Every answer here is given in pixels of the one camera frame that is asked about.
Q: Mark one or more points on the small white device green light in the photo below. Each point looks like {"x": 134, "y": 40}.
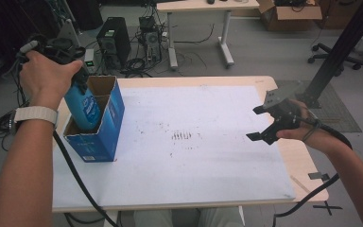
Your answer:
{"x": 90, "y": 60}

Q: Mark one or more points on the blue cardboard box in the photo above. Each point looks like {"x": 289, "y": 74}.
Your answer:
{"x": 107, "y": 132}

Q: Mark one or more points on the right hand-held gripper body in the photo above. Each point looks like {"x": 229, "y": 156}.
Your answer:
{"x": 283, "y": 101}

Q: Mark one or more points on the open frame computer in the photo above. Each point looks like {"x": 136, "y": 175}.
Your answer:
{"x": 151, "y": 38}

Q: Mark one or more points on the light wooden desk white legs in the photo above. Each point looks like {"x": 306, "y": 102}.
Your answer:
{"x": 201, "y": 5}

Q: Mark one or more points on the person's right hand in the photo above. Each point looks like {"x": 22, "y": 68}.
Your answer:
{"x": 307, "y": 127}

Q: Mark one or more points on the white table mat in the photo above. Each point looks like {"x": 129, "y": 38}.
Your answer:
{"x": 201, "y": 164}

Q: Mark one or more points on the black curtain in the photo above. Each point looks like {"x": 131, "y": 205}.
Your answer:
{"x": 3, "y": 25}

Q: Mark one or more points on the blue bottle with white cap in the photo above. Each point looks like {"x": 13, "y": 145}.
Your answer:
{"x": 83, "y": 110}

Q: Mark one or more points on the black office chair base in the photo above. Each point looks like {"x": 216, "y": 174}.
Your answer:
{"x": 331, "y": 56}

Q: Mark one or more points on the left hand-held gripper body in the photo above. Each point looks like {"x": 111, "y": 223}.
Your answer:
{"x": 60, "y": 52}

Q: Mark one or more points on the person's left hand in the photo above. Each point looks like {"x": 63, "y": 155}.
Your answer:
{"x": 45, "y": 78}

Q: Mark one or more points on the grey tape piece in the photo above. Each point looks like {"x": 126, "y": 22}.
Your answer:
{"x": 319, "y": 176}

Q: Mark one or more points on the black computer tower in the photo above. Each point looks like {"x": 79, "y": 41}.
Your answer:
{"x": 115, "y": 39}

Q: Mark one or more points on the open brown cardboard box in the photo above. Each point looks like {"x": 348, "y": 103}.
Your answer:
{"x": 291, "y": 15}

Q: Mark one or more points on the black tape cross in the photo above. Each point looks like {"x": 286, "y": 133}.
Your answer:
{"x": 327, "y": 207}

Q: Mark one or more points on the grey floor mat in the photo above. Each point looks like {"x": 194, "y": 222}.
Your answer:
{"x": 334, "y": 113}

